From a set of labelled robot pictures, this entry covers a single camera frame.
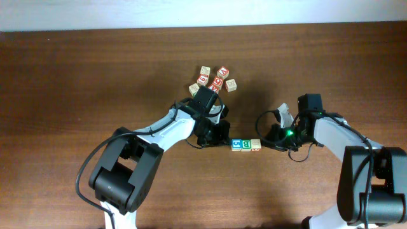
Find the red letter Y block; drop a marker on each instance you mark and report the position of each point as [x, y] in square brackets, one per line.
[214, 88]

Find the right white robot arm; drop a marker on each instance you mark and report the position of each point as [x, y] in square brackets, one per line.
[372, 186]

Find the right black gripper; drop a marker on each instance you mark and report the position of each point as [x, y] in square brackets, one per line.
[276, 138]

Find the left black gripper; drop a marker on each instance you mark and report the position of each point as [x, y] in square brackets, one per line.
[222, 138]

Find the red letter U block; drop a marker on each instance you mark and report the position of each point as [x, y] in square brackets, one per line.
[255, 144]

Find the red letter Q block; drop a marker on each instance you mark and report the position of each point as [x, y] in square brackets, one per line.
[218, 82]

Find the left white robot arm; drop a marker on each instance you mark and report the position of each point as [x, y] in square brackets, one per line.
[129, 161]

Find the red letter A block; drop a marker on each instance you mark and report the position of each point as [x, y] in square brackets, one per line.
[223, 72]

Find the green letter B block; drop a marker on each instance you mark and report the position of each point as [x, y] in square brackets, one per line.
[246, 145]

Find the blue number 5 block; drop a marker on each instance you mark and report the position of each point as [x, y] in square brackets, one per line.
[236, 144]

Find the plain butterfly 5 block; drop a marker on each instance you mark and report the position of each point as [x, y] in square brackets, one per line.
[230, 85]

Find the green letter V block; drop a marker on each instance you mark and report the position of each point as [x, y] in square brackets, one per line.
[193, 89]

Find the red letter G block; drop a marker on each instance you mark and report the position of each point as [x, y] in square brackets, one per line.
[203, 80]

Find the plain wooden picture block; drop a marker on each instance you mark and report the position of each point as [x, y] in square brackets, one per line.
[205, 70]

